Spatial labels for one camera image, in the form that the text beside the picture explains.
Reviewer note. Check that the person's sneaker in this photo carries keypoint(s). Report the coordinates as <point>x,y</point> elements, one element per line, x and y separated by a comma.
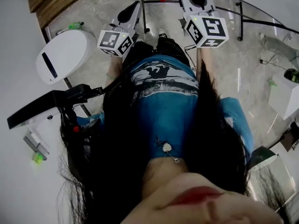
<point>161,33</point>
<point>139,40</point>

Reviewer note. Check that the person's blue printed shirt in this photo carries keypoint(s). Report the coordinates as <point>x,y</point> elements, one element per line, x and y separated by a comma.
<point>168,115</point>

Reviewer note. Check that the small green plastic object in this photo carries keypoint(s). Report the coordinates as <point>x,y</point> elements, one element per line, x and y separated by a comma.
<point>272,83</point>

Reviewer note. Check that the person's right sneaker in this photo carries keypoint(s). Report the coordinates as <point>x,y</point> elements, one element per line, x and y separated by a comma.
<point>161,33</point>

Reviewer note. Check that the green item on shelf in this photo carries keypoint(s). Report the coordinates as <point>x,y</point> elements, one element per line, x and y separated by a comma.
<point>37,158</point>

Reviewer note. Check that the person's black trousers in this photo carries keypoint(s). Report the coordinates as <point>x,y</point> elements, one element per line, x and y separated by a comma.
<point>170,48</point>

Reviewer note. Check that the white oval toilet appliance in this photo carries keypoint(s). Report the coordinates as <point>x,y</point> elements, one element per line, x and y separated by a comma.
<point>67,55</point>

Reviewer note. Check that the dark green round bin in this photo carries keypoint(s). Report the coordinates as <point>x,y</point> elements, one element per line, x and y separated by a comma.
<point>259,155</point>

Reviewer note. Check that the person's face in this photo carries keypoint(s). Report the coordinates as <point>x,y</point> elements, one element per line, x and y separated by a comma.
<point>210,209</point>

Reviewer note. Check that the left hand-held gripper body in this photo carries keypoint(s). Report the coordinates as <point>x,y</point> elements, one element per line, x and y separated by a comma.
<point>112,42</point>

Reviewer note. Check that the person's left sneaker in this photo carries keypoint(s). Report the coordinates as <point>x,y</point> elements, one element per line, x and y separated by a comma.
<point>139,40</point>

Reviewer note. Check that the wooden step platform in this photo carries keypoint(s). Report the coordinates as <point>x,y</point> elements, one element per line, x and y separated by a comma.
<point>58,1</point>

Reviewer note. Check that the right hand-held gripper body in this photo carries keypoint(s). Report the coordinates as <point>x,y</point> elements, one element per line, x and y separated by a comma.
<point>208,29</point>

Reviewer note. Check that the grey wall shelf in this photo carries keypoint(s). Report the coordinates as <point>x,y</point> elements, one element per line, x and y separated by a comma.
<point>35,146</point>

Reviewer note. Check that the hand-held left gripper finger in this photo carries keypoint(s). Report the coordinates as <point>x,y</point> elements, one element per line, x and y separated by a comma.
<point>121,14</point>
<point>136,20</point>

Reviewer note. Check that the person's right forearm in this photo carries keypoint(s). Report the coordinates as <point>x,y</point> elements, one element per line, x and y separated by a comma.
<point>204,59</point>

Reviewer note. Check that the white cabinet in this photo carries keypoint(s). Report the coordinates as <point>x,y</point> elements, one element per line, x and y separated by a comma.
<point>285,97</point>

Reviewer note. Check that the person's left forearm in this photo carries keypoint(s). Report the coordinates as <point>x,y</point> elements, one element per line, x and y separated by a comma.
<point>114,66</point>

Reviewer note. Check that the black tablet screen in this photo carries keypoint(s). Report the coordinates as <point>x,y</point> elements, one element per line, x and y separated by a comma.
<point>35,111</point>

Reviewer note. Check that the black green headset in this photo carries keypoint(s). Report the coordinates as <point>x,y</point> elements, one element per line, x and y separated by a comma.
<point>292,74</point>

